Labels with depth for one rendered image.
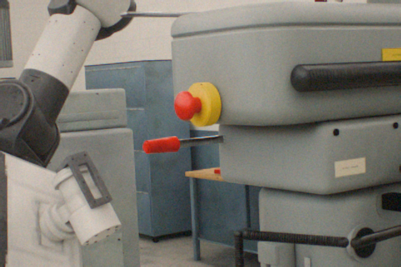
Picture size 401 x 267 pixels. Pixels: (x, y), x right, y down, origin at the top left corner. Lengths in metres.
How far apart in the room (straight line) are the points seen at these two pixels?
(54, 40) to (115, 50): 8.91
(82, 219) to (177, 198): 7.54
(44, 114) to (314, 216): 0.50
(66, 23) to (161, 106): 7.12
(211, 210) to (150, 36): 2.31
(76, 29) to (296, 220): 0.53
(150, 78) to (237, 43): 7.43
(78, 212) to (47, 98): 0.28
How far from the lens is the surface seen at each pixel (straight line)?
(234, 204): 8.38
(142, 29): 9.70
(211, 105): 1.03
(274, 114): 0.99
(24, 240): 1.19
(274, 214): 1.19
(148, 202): 8.54
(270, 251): 1.14
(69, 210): 1.18
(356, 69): 1.02
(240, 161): 1.17
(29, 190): 1.24
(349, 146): 1.08
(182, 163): 8.68
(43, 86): 1.36
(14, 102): 1.30
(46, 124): 1.35
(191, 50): 1.10
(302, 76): 0.96
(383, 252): 1.18
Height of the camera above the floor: 1.80
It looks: 5 degrees down
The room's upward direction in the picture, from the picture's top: 3 degrees counter-clockwise
